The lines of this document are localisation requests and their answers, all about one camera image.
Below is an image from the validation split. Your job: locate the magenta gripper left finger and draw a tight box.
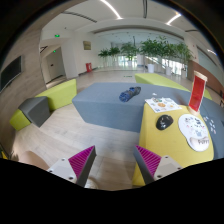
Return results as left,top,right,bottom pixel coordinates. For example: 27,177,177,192
48,146,96,187

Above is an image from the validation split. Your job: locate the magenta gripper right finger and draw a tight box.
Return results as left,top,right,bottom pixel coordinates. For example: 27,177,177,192
134,145,182,184

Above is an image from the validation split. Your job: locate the black computer mouse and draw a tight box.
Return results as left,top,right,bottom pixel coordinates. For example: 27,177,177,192
156,115,174,131

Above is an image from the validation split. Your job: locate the white round mouse pad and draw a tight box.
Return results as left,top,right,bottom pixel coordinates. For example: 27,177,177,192
178,114,210,152

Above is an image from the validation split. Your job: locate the printed paper sheet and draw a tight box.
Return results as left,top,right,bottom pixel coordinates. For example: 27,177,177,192
145,97,180,113

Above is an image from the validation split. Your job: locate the large grey bench seat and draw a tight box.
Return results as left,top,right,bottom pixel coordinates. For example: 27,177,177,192
72,83,224,159

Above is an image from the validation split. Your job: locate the grey cube seat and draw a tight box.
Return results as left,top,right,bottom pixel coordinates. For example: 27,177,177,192
19,96,50,127

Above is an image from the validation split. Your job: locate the green bench left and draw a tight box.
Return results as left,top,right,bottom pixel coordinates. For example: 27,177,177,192
10,79,77,131

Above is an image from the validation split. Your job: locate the green bench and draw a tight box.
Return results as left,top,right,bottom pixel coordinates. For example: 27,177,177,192
134,72,213,101
10,79,77,131

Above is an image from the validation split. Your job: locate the folded blue umbrella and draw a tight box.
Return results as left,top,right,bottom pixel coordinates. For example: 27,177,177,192
119,86,141,102

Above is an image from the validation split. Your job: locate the green bench far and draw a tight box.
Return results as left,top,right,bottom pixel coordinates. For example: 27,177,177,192
134,72,213,101

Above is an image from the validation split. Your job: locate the red sign stand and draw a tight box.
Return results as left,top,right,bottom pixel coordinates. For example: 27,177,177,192
188,71,207,115

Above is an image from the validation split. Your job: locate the red bin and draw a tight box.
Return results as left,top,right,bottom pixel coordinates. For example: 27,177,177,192
86,63,92,72

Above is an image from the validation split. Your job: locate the potted plant right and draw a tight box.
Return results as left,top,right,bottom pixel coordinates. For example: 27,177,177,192
176,43,192,78

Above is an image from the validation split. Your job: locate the potted plant white pot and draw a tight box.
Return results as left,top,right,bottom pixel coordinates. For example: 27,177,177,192
139,38,161,74

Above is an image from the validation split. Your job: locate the potted plant far left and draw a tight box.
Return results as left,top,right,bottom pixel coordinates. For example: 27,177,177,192
98,49,109,67

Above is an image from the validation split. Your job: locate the wall mounted black screen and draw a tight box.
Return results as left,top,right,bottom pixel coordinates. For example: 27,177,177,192
0,56,23,92

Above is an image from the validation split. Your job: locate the framed wall notice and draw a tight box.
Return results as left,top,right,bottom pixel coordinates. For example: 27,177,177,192
83,41,91,50

